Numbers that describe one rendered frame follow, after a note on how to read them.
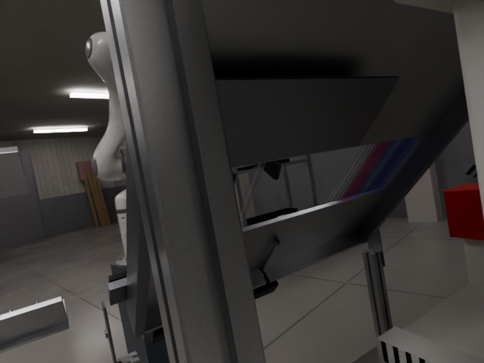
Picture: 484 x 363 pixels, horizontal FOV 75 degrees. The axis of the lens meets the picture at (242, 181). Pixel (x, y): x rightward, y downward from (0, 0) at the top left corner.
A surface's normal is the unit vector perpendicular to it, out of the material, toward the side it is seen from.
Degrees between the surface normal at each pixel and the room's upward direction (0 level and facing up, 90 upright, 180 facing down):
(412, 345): 0
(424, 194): 90
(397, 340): 0
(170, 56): 90
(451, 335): 0
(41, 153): 90
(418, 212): 90
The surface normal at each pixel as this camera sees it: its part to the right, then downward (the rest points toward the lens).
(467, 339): -0.18, -0.98
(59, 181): 0.69, -0.09
